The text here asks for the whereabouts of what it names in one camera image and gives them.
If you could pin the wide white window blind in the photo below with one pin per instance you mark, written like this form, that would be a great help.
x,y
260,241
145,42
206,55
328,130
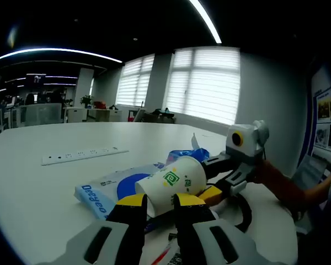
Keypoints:
x,y
204,85

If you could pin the hanging display screen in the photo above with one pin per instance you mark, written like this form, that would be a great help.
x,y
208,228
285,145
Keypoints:
x,y
39,80

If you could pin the long curved ceiling light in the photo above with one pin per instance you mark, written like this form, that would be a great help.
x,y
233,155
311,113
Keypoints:
x,y
58,50
207,19

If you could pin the narrow white window blind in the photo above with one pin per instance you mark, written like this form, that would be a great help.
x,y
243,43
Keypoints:
x,y
135,82

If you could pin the green potted plant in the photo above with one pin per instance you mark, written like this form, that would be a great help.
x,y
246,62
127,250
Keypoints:
x,y
86,100

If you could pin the blue tissue pack tabletop item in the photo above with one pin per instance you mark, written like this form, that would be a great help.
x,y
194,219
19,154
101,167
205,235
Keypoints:
x,y
191,153

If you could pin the blue and white wall poster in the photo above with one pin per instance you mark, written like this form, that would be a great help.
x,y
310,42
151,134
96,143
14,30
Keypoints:
x,y
325,110

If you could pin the blue packet tabletop item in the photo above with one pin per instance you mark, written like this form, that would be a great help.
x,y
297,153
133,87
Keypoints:
x,y
99,190

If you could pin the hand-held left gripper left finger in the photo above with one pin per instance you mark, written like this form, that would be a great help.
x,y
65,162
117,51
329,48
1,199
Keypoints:
x,y
104,240

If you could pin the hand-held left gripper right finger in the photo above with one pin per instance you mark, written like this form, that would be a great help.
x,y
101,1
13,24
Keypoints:
x,y
207,240

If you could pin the white paper cup tabletop item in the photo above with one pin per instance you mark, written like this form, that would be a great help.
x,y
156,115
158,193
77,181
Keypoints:
x,y
173,179

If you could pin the orange bag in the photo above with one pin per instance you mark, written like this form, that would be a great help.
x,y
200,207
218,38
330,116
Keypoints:
x,y
100,105

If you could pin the white table socket strip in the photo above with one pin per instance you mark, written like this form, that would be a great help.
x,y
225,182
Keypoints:
x,y
82,155

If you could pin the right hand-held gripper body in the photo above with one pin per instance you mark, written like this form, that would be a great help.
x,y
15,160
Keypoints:
x,y
248,140

